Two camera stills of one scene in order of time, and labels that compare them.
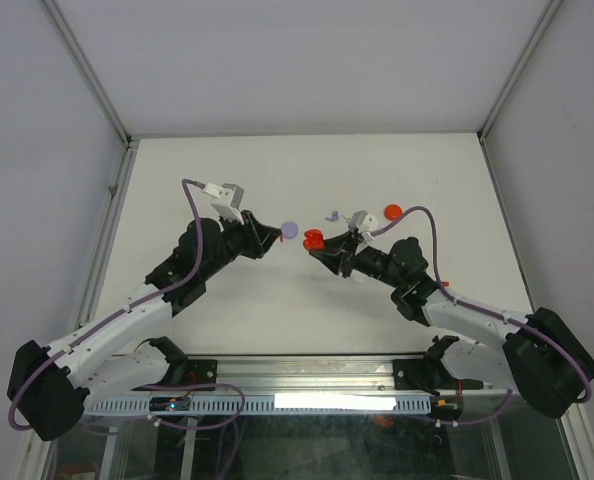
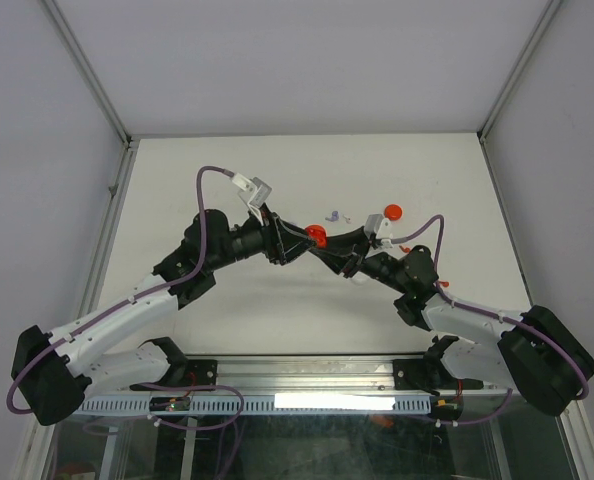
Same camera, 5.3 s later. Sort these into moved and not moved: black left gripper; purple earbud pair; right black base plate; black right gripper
Moved: black left gripper
Not moved: purple earbud pair; right black base plate; black right gripper
